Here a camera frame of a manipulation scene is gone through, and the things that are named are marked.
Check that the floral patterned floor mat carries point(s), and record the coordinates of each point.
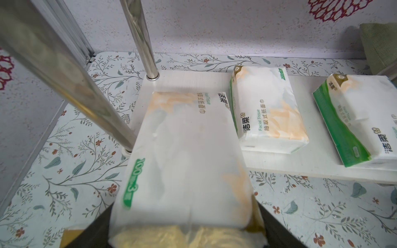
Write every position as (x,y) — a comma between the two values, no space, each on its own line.
(74,176)

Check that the white two-tier shelf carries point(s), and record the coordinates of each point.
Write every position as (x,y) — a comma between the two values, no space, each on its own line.
(28,37)

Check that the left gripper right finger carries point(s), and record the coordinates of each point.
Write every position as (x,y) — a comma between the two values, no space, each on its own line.
(277,235)

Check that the white tissue pack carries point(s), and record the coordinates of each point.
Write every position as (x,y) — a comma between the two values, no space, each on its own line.
(186,184)
(360,113)
(265,111)

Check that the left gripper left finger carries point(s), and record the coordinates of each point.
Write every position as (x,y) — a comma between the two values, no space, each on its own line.
(96,235)

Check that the green cushion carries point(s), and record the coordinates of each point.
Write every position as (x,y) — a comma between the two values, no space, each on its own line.
(380,44)

